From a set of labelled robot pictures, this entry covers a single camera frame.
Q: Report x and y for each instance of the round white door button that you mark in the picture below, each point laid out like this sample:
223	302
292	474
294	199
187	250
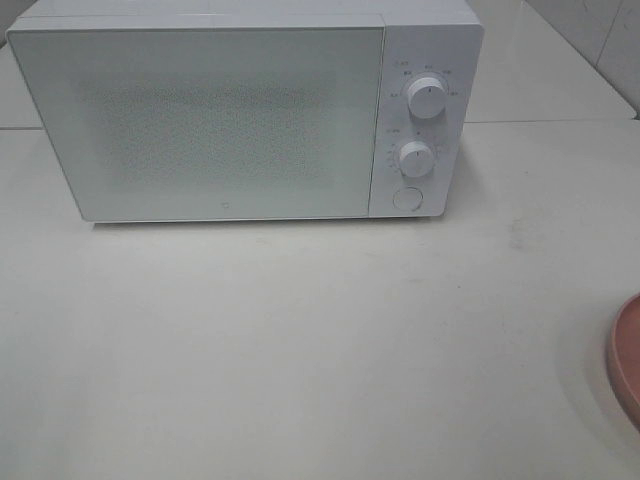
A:
408	199

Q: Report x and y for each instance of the pink round plate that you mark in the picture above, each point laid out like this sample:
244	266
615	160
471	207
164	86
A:
623	358

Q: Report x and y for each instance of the white microwave door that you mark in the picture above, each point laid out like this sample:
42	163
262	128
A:
205	125

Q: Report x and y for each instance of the lower white timer knob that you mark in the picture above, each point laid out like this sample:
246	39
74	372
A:
415	159

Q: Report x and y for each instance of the upper white power knob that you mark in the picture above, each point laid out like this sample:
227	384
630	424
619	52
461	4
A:
426	96

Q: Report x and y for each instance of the white microwave oven body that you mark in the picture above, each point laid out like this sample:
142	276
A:
419	37

